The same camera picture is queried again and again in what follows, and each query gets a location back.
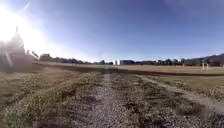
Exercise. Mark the dry grass field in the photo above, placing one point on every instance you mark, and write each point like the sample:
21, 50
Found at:
36, 90

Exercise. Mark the long low building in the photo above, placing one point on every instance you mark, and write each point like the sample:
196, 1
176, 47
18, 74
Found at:
127, 62

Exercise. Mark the row of trees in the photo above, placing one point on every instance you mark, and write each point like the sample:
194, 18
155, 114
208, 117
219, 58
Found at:
160, 62

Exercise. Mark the gravel dirt track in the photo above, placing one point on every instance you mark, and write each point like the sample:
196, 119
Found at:
107, 100

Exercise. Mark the white post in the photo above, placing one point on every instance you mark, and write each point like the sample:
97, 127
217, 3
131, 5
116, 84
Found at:
203, 65

